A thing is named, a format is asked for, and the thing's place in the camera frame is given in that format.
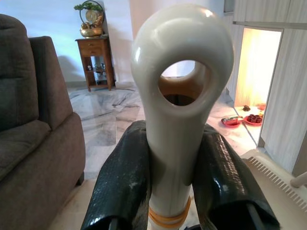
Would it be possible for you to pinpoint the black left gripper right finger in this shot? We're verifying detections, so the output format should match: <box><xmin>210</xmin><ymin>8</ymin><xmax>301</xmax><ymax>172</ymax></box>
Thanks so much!
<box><xmin>193</xmin><ymin>125</ymin><xmax>280</xmax><ymax>230</ymax></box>

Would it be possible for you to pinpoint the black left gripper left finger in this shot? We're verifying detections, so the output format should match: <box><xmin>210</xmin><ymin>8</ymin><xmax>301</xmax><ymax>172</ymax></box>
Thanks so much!
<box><xmin>80</xmin><ymin>119</ymin><xmax>153</xmax><ymax>230</ymax></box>

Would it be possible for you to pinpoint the beige plastic dustpan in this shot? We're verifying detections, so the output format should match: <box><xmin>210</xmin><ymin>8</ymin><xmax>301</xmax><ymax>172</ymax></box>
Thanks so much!
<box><xmin>239</xmin><ymin>148</ymin><xmax>307</xmax><ymax>230</ymax></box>

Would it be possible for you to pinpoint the broom with grey loop handle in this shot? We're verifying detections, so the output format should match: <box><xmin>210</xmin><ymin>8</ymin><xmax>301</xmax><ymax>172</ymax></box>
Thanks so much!
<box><xmin>130</xmin><ymin>3</ymin><xmax>235</xmax><ymax>230</ymax></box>

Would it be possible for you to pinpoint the red tray with cups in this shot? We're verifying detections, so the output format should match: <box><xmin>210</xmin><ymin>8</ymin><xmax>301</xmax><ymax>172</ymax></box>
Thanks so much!
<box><xmin>243</xmin><ymin>114</ymin><xmax>263</xmax><ymax>127</ymax></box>

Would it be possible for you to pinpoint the brown fabric sofa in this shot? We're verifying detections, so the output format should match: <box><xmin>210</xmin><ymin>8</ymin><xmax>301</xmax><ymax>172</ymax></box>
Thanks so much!
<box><xmin>0</xmin><ymin>13</ymin><xmax>86</xmax><ymax>230</ymax></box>

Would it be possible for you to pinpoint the wooden side table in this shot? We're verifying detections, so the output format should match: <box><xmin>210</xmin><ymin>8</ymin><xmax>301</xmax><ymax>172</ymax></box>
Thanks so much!
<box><xmin>75</xmin><ymin>35</ymin><xmax>116</xmax><ymax>92</ymax></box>

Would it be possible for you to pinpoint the gold bowl ornament with bonsai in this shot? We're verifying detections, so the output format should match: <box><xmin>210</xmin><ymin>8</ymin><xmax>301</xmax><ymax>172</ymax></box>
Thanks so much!
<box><xmin>73</xmin><ymin>0</ymin><xmax>105</xmax><ymax>39</ymax></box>

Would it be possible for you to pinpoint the white wall cabinet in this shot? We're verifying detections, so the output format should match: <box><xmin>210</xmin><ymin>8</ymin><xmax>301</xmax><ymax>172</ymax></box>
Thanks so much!
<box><xmin>225</xmin><ymin>0</ymin><xmax>307</xmax><ymax>173</ymax></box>

